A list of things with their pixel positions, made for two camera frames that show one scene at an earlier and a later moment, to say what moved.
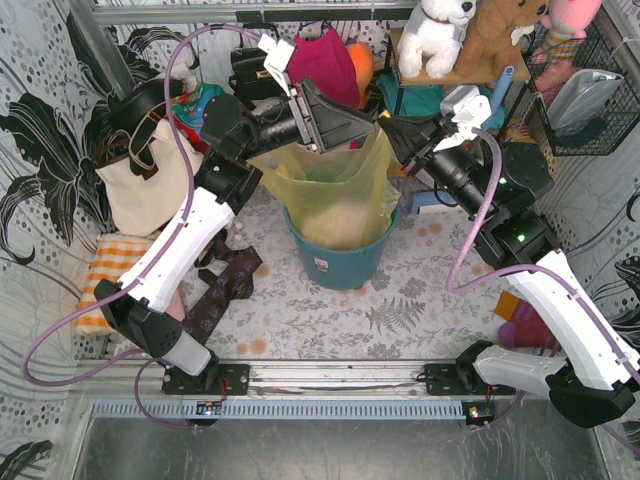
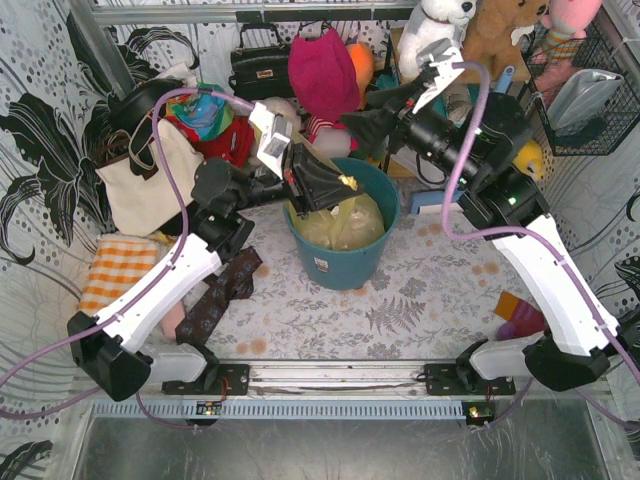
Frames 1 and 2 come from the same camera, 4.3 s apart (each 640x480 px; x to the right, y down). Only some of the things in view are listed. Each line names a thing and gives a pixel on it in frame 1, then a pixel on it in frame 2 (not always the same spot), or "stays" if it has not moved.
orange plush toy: (364, 61) stays
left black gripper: (308, 117) → (292, 176)
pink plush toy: (566, 24) stays
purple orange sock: (524, 326) stays
